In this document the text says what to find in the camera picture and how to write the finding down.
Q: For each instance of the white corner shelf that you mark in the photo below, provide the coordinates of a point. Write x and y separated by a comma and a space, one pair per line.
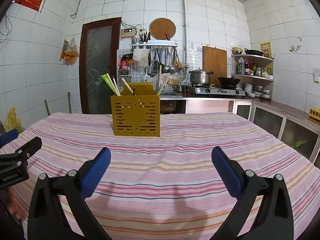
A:
252, 57

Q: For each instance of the wooden stick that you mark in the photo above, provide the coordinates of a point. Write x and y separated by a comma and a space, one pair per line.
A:
46, 108
69, 102

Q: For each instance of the large oil bottle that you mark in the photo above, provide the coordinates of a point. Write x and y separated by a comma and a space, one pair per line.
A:
240, 67

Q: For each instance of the yellow perforated utensil holder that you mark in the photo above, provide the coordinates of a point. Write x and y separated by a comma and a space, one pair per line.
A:
136, 120

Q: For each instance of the wall light switch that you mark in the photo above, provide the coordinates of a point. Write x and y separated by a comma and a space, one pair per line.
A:
317, 75

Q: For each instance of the pink striped tablecloth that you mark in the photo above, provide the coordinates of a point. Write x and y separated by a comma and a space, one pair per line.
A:
160, 150

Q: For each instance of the grey wall pipe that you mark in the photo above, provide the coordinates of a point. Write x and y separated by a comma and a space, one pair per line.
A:
184, 17

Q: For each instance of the yellow plastic bag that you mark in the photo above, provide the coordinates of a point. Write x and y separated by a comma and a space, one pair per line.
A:
12, 121

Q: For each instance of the orange plastic bag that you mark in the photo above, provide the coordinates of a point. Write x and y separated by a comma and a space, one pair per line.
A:
71, 52

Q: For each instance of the wooden chopstick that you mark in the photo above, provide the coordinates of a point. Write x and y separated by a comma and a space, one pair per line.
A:
116, 87
127, 86
113, 85

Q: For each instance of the stack of white bowls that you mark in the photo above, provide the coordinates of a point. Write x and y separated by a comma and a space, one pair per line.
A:
257, 92

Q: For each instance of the metal bowl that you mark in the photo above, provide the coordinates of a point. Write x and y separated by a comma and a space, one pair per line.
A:
237, 51

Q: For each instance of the small steel cup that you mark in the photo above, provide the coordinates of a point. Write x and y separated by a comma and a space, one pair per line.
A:
179, 88

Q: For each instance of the metal wall rack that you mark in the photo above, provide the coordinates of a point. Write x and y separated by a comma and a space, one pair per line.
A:
155, 45

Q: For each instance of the black wok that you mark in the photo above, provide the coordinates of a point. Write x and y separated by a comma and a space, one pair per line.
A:
228, 81

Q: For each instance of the row of condiment bottles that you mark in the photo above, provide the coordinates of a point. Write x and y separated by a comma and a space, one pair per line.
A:
260, 71

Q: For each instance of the white hanging cloth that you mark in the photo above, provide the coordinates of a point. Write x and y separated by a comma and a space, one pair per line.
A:
141, 56

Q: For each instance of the black pan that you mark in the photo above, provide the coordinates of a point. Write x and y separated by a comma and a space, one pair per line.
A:
253, 52

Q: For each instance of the metal knife holder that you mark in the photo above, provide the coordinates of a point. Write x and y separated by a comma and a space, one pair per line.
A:
143, 39

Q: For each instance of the metal faucet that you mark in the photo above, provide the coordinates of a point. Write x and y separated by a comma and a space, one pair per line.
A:
152, 67

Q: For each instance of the yellow egg tray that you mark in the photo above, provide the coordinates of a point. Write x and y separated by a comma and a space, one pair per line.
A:
315, 113

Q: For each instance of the dark wooden door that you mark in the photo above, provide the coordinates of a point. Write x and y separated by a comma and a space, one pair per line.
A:
98, 67

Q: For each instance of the pink and orange cloths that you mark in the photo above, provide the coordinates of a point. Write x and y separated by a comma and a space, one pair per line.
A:
126, 60

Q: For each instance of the wall sticker hooks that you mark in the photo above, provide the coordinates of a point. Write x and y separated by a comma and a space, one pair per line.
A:
295, 48

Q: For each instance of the steel gas stove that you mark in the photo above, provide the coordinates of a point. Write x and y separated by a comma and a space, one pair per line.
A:
217, 92

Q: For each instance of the yellow wall calendar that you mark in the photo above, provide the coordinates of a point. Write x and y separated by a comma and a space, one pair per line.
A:
266, 49

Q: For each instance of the round wooden lid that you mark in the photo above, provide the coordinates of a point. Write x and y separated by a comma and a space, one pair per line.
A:
161, 28

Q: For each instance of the kitchen counter cabinets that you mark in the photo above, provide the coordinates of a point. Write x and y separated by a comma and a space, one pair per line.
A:
270, 120

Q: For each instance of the row of hanging kitchen utensils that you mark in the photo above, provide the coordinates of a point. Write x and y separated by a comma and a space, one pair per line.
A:
170, 62

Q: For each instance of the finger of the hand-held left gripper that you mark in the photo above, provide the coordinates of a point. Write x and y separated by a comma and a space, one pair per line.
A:
27, 148
8, 137

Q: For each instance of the wooden cutting board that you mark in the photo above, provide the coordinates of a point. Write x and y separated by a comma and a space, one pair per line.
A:
215, 61

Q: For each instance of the white wall control box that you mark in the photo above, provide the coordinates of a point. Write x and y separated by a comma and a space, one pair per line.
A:
128, 33

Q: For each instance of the white wall socket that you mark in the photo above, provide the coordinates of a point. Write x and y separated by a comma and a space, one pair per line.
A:
142, 32

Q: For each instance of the steel pot with lid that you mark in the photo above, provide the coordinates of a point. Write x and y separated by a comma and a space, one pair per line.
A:
200, 77

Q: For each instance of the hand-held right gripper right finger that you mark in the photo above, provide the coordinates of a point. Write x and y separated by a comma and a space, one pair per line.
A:
226, 171

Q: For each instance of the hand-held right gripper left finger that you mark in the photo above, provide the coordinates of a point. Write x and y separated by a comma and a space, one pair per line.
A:
97, 170

